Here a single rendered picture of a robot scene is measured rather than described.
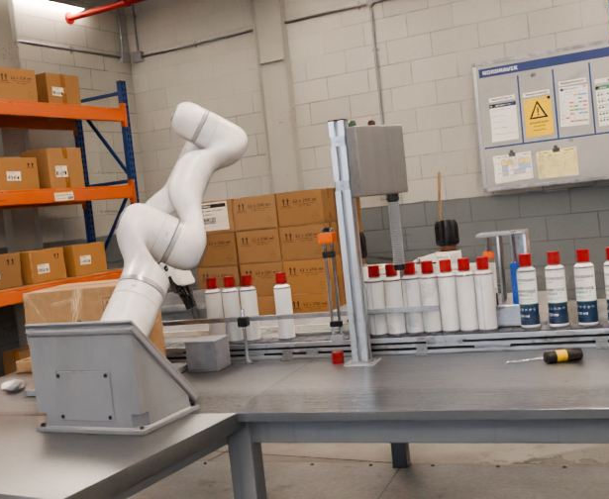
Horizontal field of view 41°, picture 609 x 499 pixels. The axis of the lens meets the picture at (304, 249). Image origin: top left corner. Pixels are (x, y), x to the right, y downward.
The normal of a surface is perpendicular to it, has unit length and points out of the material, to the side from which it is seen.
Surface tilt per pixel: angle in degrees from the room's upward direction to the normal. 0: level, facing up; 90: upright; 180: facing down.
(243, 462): 90
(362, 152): 90
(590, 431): 90
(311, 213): 91
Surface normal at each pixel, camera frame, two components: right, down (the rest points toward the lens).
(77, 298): -0.19, 0.07
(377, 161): 0.57, -0.02
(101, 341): -0.43, 0.09
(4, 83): 0.83, -0.05
